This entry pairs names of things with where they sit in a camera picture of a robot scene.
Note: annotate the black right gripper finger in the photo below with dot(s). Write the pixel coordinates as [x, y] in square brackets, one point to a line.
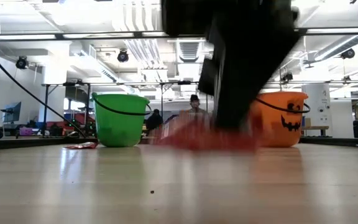
[227, 109]
[245, 102]

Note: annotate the red Skittles candy bag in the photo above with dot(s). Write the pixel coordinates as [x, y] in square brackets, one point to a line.
[204, 138]
[82, 145]

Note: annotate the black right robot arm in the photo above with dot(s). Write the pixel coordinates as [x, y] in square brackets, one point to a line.
[185, 17]

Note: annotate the person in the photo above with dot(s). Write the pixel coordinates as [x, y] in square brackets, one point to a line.
[154, 120]
[194, 104]

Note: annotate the orange jack-o'-lantern bucket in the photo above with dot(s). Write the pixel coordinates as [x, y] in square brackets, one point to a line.
[284, 130]

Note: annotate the wooden bench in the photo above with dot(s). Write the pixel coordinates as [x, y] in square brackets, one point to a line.
[315, 127]

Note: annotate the green plastic bucket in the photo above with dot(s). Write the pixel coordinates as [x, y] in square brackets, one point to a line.
[120, 124]

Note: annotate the blue-lit computer monitor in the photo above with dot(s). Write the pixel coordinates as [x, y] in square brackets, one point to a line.
[12, 112]

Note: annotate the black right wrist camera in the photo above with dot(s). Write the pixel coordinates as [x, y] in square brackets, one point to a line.
[207, 76]

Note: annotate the black ceiling camera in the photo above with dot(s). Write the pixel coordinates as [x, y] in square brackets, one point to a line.
[123, 56]
[348, 53]
[22, 62]
[287, 77]

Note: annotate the silver ceiling air duct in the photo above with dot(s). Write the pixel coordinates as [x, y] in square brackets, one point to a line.
[189, 49]

